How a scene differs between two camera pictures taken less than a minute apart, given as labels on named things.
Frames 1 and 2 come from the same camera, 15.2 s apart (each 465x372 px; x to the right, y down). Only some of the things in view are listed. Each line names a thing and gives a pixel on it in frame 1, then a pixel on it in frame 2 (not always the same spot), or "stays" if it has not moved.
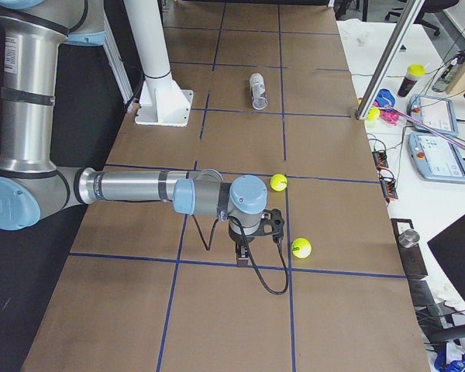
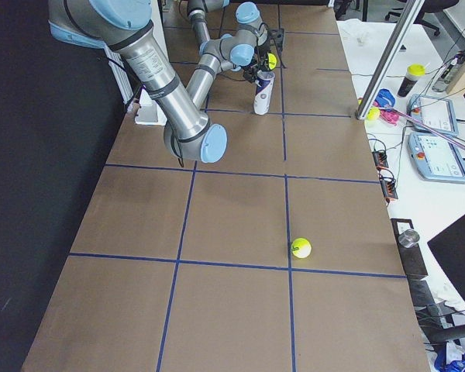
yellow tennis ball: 279,182 -> 272,61
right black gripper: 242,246 -> 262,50
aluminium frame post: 388,57 stays
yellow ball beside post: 373,113 stays
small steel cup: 408,238 stays
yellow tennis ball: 301,247 stays
